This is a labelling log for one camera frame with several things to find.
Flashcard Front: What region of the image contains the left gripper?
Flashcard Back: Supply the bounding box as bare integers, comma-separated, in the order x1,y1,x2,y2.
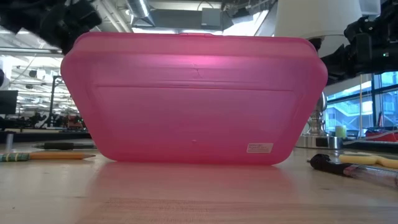
40,0,103,55

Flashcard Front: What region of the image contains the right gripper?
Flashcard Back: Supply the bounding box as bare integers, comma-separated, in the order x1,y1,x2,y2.
320,15,398,85

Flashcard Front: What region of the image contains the yellow pencil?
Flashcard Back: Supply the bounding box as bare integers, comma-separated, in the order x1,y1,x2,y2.
338,154,398,170

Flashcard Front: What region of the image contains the clear pen with black cap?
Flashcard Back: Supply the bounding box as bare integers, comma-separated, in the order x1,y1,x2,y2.
310,153,398,190

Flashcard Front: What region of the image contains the black pen with rubber grip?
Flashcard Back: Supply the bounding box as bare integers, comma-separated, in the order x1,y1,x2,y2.
32,141,96,151

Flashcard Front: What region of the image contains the orange wooden pencil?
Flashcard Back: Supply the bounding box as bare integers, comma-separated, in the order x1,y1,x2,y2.
29,151,96,161

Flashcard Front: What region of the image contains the pink translucent plastic supply box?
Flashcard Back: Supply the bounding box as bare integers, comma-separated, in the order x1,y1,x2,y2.
60,32,329,166

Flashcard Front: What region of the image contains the grey ceiling box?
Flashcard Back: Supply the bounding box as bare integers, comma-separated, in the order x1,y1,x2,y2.
201,7,222,27

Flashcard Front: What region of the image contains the long ceiling light bar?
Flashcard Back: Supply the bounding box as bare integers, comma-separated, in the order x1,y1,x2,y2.
0,46,63,54

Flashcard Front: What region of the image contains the table lamp with white shade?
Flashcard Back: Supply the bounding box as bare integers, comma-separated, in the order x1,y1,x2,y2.
274,0,382,149

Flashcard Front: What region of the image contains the red object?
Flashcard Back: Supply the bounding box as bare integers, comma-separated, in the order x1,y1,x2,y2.
365,128,398,142

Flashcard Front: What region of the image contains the black computer monitor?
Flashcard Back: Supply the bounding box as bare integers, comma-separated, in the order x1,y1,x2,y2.
0,90,19,115

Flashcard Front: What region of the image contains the silver ventilation duct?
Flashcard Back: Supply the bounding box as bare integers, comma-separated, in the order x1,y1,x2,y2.
126,0,156,27

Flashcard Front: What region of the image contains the tall black metal frame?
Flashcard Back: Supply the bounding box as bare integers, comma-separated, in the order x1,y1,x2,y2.
46,75,67,128

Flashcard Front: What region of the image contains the grey metal post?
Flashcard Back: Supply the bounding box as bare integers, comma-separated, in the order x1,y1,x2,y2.
4,131,16,152

